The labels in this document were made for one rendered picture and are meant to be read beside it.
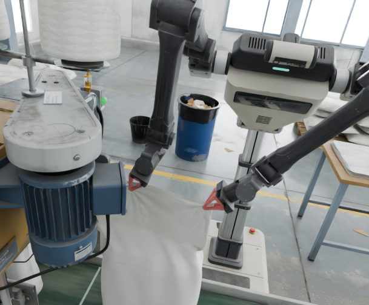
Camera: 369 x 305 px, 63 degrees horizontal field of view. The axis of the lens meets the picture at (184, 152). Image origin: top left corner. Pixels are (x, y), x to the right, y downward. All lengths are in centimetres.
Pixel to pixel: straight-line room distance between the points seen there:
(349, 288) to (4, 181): 229
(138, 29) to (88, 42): 868
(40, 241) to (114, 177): 21
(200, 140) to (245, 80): 210
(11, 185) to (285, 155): 66
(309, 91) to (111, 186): 85
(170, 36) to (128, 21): 868
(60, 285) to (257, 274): 108
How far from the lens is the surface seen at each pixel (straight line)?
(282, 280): 237
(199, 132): 320
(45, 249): 75
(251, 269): 198
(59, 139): 59
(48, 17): 68
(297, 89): 124
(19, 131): 64
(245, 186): 86
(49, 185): 63
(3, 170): 75
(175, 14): 69
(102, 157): 74
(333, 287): 250
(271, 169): 91
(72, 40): 65
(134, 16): 932
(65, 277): 170
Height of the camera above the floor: 168
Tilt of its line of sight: 28 degrees down
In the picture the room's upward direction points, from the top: 8 degrees clockwise
